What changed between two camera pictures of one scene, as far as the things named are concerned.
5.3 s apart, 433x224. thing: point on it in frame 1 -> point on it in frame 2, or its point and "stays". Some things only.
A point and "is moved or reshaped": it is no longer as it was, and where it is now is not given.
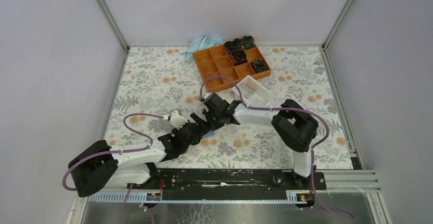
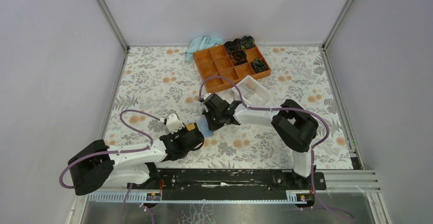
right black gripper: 207,113 stays
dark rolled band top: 233,46 stays
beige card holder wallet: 210,133 is moved or reshaped
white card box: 254,92 stays
